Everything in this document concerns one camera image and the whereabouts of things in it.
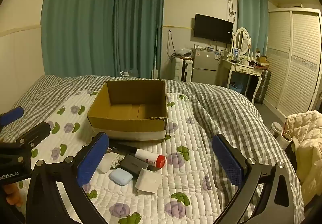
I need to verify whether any oval white-framed mirror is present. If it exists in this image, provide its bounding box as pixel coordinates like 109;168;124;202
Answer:
233;28;252;54

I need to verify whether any white cup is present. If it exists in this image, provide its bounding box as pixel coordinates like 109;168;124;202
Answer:
277;132;293;150

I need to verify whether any person's left hand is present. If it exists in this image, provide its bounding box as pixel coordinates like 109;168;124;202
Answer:
2;184;24;207

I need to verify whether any cardboard box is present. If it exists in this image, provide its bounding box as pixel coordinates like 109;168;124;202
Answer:
87;79;168;142

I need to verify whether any black remote control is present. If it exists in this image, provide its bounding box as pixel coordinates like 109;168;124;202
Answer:
108;145;139;155

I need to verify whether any white louvred wardrobe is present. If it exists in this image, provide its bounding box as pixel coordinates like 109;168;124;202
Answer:
263;7;322;118

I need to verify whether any blue bucket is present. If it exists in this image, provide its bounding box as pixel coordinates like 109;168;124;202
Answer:
228;80;243;91

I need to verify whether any green curtain beside wardrobe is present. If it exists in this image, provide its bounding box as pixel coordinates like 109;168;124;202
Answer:
236;0;269;56

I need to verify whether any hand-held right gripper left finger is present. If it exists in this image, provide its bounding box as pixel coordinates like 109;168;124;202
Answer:
25;132;110;224

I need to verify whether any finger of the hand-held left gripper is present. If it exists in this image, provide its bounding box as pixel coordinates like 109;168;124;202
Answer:
0;106;24;127
15;121;51;149

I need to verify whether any floral quilted mat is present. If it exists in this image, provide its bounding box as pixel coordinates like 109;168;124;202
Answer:
19;90;277;224

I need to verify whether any grey checked duvet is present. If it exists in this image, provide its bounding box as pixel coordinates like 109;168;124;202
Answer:
0;74;305;224

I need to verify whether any silver small fridge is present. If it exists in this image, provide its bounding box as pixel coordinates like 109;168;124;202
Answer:
192;48;220;85

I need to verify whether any cream quilted jacket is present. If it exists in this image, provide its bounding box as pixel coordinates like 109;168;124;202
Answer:
285;111;322;204

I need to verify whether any wide green curtain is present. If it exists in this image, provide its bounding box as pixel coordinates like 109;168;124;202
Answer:
41;0;119;79

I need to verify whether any narrow green curtain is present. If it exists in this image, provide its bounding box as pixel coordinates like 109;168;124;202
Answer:
113;0;165;80

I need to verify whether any dark checked suitcase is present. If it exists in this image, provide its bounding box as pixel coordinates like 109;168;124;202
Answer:
254;69;271;105

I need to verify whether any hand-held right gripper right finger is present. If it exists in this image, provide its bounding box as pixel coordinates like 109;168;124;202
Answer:
212;134;295;224

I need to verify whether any black wall cable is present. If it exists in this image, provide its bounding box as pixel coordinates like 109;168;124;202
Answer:
167;29;178;59

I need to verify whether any white bottle with red cap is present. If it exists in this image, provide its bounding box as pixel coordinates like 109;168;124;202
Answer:
135;149;166;167

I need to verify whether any black power bank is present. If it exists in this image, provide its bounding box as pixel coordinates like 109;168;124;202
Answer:
120;154;149;175

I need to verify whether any clear plastic bag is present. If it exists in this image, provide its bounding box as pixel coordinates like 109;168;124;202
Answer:
176;47;193;57

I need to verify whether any white jar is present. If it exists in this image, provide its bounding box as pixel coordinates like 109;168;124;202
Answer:
270;123;283;136

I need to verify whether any white hard suitcase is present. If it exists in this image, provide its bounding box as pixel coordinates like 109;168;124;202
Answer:
173;56;194;83

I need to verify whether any black wall television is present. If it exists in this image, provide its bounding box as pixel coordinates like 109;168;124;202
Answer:
194;14;233;44

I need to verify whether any light blue earbuds case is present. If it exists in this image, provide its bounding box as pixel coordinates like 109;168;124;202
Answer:
109;168;133;186

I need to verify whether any white dressing table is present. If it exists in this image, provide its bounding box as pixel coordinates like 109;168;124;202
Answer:
221;59;263;104

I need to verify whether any white charger plug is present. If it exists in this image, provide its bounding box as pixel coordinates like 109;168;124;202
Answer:
134;169;163;195

